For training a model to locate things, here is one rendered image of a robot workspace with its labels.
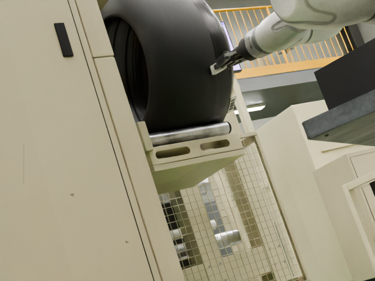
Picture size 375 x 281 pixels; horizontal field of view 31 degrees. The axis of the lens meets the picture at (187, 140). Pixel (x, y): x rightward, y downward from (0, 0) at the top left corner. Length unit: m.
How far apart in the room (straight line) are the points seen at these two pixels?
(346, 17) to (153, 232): 0.61
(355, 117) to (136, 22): 1.06
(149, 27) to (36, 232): 1.13
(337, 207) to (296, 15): 5.40
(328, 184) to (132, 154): 5.53
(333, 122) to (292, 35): 0.55
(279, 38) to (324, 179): 4.98
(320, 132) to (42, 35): 0.59
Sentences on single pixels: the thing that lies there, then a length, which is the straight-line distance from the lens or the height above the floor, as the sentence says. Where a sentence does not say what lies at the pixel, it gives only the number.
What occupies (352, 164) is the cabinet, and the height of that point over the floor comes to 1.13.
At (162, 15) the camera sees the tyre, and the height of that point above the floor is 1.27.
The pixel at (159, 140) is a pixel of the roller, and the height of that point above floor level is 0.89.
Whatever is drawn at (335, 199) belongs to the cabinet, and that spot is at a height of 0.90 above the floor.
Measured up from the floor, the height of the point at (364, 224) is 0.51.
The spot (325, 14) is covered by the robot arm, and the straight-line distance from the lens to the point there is 1.46.
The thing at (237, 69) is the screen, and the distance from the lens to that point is 6.56.
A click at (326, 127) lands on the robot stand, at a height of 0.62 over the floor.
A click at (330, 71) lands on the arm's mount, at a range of 1.46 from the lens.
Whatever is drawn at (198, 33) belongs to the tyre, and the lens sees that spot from 2.23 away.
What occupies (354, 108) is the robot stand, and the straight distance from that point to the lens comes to 1.38.
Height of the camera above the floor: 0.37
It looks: 13 degrees up
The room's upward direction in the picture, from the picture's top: 19 degrees counter-clockwise
